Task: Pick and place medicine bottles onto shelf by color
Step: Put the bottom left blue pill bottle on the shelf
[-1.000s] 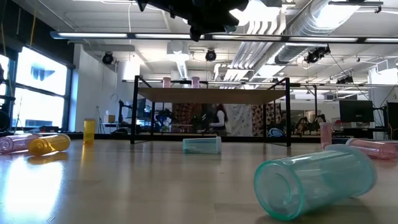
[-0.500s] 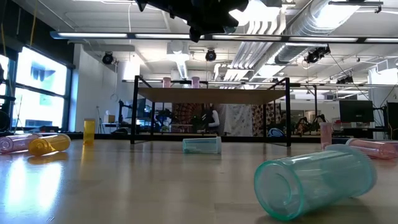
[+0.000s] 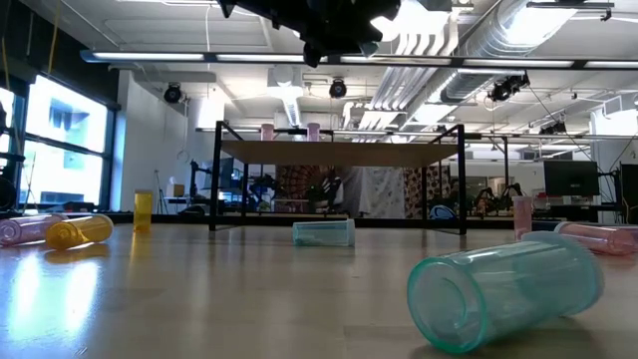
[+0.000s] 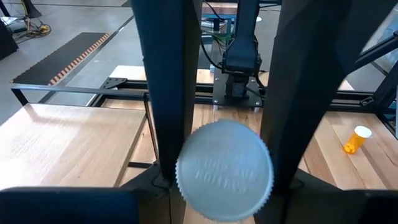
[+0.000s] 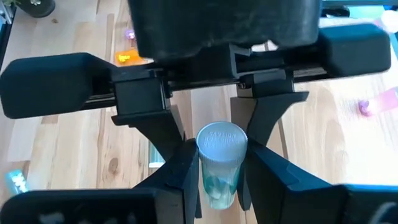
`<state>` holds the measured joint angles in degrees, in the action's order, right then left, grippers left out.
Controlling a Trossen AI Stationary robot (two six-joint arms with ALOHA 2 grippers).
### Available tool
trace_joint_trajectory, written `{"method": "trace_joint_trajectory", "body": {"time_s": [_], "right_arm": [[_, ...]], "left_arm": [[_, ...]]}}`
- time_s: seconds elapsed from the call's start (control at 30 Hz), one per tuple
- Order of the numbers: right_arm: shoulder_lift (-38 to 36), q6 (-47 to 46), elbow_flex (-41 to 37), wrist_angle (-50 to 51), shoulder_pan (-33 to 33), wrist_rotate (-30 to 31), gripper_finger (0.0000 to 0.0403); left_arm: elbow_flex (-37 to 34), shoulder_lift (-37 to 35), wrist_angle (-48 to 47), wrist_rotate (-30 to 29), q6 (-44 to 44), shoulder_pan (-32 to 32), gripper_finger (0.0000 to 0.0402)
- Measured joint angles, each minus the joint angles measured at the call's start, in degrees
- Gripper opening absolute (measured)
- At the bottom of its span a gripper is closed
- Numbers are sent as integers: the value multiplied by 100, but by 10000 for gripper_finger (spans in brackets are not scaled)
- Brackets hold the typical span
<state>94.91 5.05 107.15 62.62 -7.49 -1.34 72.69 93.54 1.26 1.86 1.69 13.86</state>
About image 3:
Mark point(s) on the black computer monitor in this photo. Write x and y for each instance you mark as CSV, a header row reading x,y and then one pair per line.
x,y
630,192
570,178

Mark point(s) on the cardboard box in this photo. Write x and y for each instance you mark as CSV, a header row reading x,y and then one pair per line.
x,y
175,190

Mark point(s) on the pink pill bottle white cap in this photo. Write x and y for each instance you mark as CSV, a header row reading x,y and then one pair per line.
x,y
522,219
267,132
598,239

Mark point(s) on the amber pill bottle white cap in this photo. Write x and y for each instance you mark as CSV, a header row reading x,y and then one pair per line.
x,y
80,232
142,212

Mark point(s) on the purple pill bottle white cap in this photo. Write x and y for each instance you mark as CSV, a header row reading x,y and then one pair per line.
x,y
314,132
25,229

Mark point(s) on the grey hanging cloth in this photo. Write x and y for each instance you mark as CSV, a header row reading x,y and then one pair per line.
x,y
351,189

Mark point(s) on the black background robot arm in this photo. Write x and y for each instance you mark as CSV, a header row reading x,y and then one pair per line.
x,y
493,199

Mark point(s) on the large glass window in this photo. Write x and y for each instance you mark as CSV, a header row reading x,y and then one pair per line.
x,y
65,129

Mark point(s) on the blue white ball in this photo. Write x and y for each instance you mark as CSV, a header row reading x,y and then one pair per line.
x,y
442,213

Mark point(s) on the black ceiling-mounted device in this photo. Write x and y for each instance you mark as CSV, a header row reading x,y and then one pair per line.
x,y
508,87
553,128

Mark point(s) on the white printed hanging cloth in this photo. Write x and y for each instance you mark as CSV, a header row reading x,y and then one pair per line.
x,y
381,192

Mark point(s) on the overhead light bar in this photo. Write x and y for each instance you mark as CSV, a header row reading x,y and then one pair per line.
x,y
149,56

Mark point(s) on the black ceiling spotlight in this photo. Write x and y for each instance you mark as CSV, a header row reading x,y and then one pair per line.
x,y
338,88
173,93

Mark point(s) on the wooden shelf black metal frame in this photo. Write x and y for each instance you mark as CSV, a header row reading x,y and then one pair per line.
x,y
339,153

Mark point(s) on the brown patterned cloth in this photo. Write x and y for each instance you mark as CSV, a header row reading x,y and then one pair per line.
x,y
299,182
414,189

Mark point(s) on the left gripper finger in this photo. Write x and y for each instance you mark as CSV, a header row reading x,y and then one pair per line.
x,y
374,20
312,55

